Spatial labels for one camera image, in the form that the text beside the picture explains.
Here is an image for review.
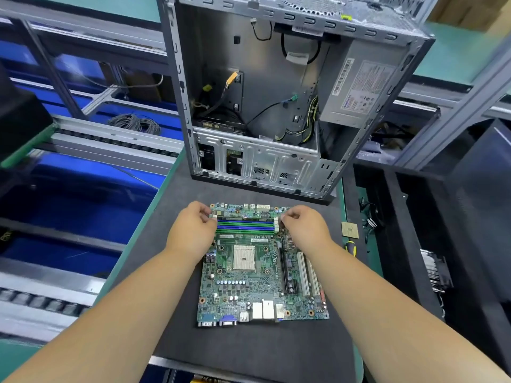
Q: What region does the person's left hand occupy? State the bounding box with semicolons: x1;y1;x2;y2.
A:
163;201;219;265

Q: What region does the person's right hand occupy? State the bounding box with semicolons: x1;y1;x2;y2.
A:
279;205;336;259

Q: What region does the green motherboard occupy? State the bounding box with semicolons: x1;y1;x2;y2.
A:
195;203;331;328

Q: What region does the black cooling fan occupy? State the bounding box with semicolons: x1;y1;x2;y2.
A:
420;249;455;297

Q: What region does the grey computer case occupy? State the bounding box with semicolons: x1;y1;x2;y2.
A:
157;0;436;206

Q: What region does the grey side panel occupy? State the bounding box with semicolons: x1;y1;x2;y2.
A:
443;119;511;304

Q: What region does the person's left forearm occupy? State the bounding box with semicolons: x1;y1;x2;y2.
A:
4;249;196;383

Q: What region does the person's right forearm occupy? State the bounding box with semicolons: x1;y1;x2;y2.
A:
307;242;508;383

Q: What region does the empty black foam tray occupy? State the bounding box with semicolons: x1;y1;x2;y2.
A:
343;159;511;372

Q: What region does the silver power supply unit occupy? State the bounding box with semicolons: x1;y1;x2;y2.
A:
319;39;420;128

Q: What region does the black foam tray with boards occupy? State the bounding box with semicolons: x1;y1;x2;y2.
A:
0;63;59;171

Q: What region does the green upper shelf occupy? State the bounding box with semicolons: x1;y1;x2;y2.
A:
0;0;511;86

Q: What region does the stack of cardboard boxes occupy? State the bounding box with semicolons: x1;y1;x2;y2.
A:
431;0;511;32

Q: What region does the small black cable bundle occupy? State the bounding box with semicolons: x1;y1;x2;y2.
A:
359;199;384;235

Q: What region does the yellow and black wire bundle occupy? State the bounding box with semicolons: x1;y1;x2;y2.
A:
281;95;320;144

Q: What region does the grey roller conveyor rail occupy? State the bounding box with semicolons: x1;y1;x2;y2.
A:
36;115;186;176
0;255;109;344

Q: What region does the grey coiled cable bundle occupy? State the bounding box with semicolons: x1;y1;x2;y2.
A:
108;113;163;135

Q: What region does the aluminium frame post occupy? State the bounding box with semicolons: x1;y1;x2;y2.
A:
397;39;511;171

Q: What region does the dark metal frame leg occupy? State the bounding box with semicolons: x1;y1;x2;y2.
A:
20;18;85;118

